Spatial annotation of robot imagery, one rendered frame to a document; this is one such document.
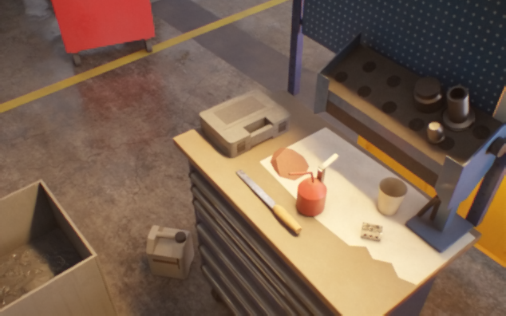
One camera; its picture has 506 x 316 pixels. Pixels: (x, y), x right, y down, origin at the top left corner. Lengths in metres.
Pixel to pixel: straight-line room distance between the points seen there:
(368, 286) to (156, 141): 2.12
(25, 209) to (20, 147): 1.13
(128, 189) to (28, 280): 0.89
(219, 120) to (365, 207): 0.57
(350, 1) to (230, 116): 0.55
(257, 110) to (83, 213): 1.45
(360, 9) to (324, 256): 0.72
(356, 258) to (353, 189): 0.26
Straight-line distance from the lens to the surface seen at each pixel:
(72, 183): 3.04
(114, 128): 3.35
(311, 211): 1.44
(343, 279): 1.34
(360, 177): 1.59
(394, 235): 1.46
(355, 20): 1.55
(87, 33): 3.91
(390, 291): 1.35
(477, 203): 1.50
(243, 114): 1.68
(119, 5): 3.85
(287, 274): 1.44
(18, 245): 2.47
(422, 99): 1.30
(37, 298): 1.94
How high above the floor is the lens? 2.06
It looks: 42 degrees down
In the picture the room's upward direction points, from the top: straight up
